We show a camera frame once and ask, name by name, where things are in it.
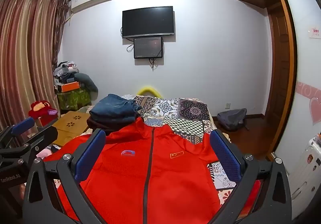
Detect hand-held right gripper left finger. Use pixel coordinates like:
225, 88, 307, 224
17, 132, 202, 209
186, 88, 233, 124
22, 129, 107, 224

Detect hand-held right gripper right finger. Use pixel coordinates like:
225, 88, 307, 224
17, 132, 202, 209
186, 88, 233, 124
209, 129, 293, 224

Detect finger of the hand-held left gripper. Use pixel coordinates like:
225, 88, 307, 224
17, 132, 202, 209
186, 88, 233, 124
0, 117, 36, 143
14, 126, 59, 157

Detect red zip jacket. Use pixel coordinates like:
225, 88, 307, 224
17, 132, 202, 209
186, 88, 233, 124
44, 117, 261, 224

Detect red plush toy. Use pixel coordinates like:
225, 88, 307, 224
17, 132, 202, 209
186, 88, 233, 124
28, 100, 58, 120

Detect wooden folding table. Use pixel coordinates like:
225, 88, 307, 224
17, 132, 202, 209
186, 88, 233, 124
51, 111, 91, 147

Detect grey backpack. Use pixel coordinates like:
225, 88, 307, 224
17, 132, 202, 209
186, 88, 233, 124
217, 108, 248, 132

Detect green patterned storage box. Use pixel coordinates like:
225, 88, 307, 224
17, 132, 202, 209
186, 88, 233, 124
56, 89, 91, 111

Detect folded blue jeans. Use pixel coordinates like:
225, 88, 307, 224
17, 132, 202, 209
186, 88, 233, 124
89, 94, 142, 124

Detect orange box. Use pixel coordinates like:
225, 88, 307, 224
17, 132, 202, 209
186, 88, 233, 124
60, 82, 81, 93

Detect patchwork printed blanket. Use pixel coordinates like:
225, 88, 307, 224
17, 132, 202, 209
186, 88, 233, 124
120, 95, 251, 206

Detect grey bundled cloth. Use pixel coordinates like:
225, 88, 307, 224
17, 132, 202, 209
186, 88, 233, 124
74, 73, 99, 94

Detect striped brown curtain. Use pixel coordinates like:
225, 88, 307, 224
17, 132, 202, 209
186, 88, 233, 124
0, 0, 71, 144

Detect white appliance with stickers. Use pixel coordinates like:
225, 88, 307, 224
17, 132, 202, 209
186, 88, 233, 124
283, 134, 321, 219

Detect yellow cushion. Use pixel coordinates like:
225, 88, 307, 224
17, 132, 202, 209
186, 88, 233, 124
137, 86, 164, 98

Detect pink heart sticker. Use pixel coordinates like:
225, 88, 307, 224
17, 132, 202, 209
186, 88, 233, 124
309, 97, 321, 125

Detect brown wooden door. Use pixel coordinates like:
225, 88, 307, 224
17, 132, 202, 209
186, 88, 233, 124
265, 4, 292, 119

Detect white sliding wardrobe door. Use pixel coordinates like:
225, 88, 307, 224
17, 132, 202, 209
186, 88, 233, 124
272, 0, 321, 214

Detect pink door label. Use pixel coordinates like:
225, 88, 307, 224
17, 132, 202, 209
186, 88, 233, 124
309, 27, 321, 39

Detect small black wall monitor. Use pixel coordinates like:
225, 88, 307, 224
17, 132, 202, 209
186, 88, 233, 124
133, 37, 164, 59

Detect large black wall television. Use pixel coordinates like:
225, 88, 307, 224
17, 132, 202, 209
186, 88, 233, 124
122, 6, 175, 39

